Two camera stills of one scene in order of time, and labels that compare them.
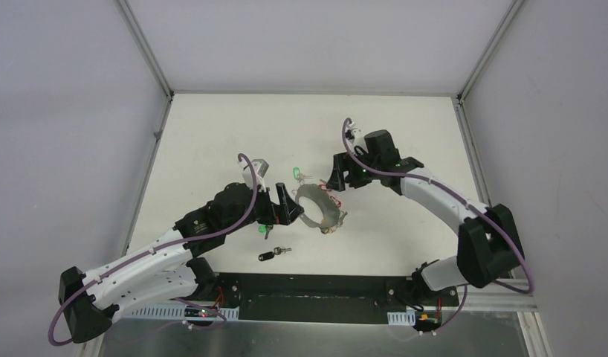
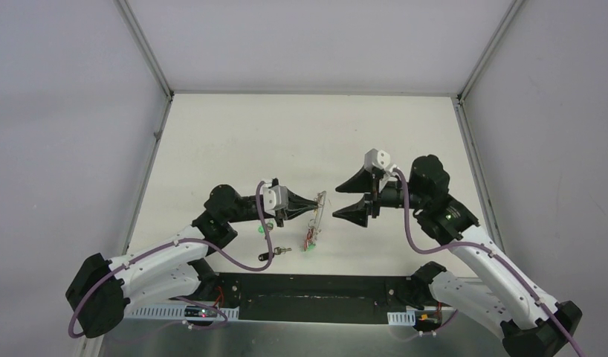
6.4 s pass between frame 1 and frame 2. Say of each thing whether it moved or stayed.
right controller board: stayed
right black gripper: moved
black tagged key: stayed
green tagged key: stayed
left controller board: stayed
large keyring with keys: moved
